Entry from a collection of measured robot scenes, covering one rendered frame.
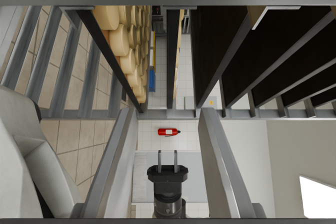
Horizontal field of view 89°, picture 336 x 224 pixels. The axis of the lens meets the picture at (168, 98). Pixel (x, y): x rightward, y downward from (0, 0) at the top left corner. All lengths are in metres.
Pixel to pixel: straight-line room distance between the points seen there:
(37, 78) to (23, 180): 0.46
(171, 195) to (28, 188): 0.37
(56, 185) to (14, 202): 0.11
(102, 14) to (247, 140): 4.19
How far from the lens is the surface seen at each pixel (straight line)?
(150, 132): 3.95
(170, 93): 0.42
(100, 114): 0.59
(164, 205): 0.59
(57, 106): 0.66
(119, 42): 0.28
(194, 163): 4.07
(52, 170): 0.43
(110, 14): 0.24
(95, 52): 0.70
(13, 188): 0.34
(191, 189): 4.19
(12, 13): 0.99
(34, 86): 0.73
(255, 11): 0.21
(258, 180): 4.51
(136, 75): 0.39
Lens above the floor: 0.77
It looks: level
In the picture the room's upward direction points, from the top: 90 degrees clockwise
